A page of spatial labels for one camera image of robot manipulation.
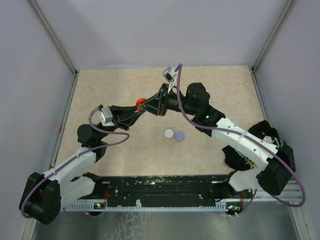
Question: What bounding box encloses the aluminium frame post left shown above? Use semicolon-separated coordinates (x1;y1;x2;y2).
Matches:
26;0;80;76

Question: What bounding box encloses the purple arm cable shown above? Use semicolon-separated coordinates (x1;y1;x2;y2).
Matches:
174;62;307;217
19;107;130;220

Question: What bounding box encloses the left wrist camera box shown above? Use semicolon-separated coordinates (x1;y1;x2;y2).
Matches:
98;107;114;127

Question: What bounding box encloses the orange round charging case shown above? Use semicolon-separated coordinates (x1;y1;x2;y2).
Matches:
135;98;147;112

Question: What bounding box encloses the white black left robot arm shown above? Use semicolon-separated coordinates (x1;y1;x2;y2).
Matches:
19;105;145;225

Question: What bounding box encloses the purple round charging case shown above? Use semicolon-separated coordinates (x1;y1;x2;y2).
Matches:
174;132;185;142

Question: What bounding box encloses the black floral cloth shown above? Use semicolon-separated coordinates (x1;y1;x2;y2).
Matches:
222;120;286;171

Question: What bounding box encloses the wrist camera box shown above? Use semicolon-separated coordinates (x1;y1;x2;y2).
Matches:
162;67;178;93
98;107;114;127

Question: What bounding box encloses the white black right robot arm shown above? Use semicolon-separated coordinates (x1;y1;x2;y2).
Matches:
136;82;295;198

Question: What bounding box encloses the white round charging case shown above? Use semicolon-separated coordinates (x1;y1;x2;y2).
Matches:
164;129;175;139

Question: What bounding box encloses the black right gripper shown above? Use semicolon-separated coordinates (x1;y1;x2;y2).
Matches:
139;83;198;117

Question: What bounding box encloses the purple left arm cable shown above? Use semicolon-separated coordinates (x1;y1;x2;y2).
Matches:
19;107;130;220

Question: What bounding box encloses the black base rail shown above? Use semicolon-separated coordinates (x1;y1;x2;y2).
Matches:
74;174;253;208

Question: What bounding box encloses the aluminium frame post right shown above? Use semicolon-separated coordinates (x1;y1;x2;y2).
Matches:
251;0;296;74

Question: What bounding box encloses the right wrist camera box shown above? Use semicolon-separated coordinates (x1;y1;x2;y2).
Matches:
162;67;178;93

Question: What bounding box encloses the aluminium frame post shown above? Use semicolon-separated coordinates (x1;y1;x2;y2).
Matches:
26;0;80;76
251;0;296;74

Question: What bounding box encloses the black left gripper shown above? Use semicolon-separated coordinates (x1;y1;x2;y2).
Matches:
97;104;145;141

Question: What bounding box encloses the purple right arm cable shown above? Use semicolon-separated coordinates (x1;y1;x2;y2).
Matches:
174;62;307;217

